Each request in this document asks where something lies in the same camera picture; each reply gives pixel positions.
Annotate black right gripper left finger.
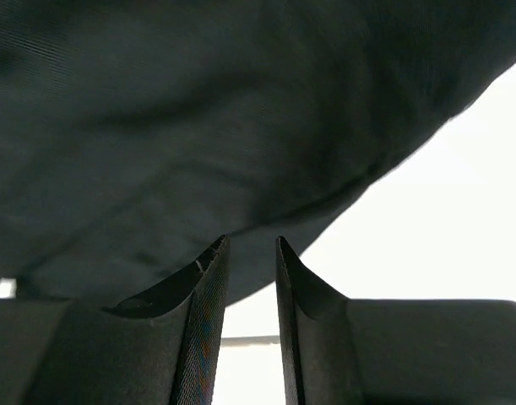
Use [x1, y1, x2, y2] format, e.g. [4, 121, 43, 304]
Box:
[0, 237, 229, 405]

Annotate black pleated skirt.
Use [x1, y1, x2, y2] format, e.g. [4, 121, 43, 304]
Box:
[0, 1, 516, 306]

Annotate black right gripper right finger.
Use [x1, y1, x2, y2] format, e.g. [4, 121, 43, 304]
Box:
[276, 239, 516, 405]

